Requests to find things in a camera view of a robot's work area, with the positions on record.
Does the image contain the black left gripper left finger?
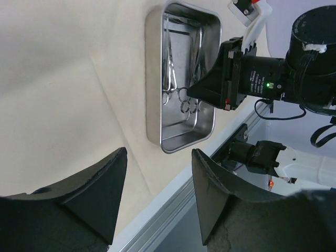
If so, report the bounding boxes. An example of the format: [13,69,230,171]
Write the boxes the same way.
[1,147,128,251]

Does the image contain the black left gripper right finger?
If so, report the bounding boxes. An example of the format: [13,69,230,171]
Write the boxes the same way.
[192,149,335,251]

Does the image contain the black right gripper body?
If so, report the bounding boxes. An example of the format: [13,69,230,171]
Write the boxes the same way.
[220,37,286,111]

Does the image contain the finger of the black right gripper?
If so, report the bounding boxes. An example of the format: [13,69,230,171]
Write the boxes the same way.
[186,43,227,108]

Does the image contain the steel surgical scissors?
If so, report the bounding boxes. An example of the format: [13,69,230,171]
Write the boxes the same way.
[162,14,188,106]

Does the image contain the steel surgical forceps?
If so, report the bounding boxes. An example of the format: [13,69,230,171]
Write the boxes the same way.
[180,26,205,113]

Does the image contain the stainless steel instrument tray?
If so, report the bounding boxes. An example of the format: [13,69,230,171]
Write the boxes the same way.
[144,1,222,154]

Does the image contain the beige cloth wrap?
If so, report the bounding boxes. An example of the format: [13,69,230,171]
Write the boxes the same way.
[0,0,271,237]

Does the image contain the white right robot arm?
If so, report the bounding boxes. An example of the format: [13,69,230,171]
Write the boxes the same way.
[187,1,335,187]

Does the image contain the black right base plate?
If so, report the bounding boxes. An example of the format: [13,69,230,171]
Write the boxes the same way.
[211,123,251,172]

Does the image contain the aluminium front rail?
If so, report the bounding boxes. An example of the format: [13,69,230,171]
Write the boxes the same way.
[109,108,267,251]

